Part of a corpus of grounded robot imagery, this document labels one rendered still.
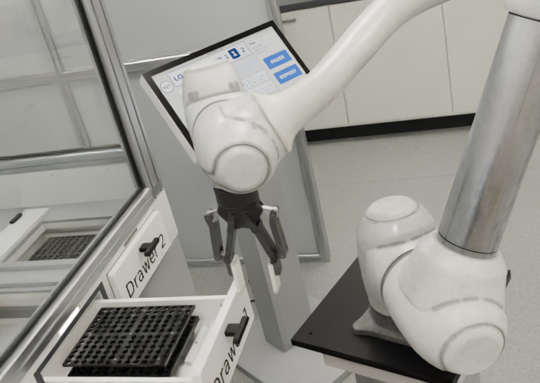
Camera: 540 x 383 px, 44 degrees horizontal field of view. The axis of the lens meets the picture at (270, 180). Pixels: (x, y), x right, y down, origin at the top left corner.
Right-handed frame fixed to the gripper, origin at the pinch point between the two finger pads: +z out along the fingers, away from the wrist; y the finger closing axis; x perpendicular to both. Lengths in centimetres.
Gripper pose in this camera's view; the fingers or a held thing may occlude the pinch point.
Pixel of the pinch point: (256, 276)
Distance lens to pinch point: 126.4
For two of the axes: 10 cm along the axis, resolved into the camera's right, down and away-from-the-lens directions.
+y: -9.6, 0.6, 2.9
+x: -2.3, 4.6, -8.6
